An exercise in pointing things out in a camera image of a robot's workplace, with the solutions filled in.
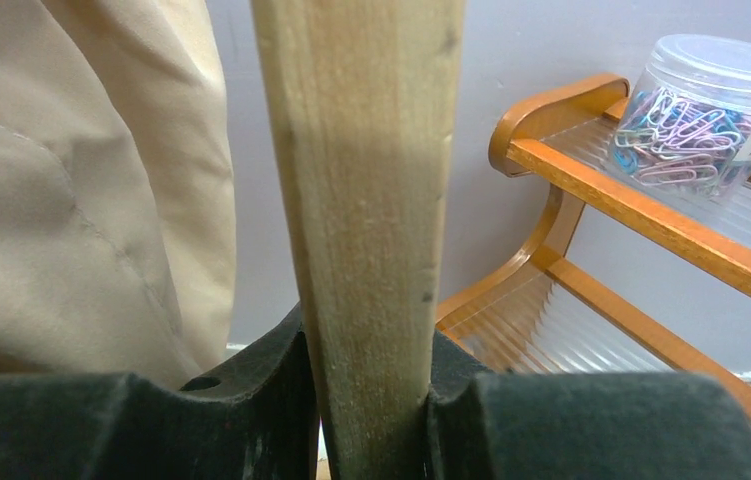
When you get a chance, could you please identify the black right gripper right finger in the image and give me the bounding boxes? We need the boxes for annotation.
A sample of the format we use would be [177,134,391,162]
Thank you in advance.
[426,333,751,479]

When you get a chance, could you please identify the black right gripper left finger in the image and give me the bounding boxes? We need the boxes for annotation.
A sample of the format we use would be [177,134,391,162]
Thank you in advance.
[0,309,318,479]

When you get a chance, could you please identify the wooden clothes rack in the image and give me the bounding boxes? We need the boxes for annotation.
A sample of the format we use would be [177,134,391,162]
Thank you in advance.
[251,1,465,479]

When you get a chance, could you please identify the beige shorts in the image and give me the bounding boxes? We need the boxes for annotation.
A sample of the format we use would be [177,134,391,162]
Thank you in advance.
[0,1,236,388]

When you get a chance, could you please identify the wooden slatted shelf rack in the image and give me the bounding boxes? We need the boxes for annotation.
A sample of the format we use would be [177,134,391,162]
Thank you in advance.
[437,73,751,417]

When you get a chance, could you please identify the clear paperclip jar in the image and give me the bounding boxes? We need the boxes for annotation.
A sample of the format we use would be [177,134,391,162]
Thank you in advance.
[602,34,751,201]

